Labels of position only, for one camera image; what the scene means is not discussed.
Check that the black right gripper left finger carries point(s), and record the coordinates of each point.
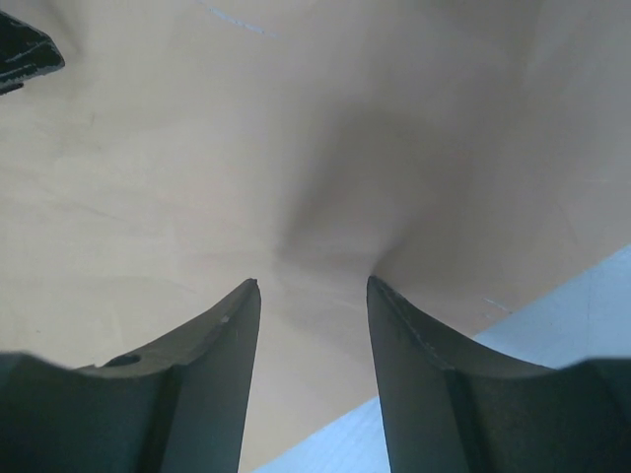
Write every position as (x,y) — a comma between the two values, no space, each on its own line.
(176,404)

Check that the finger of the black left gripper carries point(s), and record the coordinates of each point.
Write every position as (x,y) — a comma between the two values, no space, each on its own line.
(26,53)

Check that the green and orange wrapping paper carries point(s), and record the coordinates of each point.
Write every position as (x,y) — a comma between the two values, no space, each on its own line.
(473,154)

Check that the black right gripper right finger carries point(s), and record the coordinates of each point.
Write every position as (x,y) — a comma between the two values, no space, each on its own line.
(450,404)

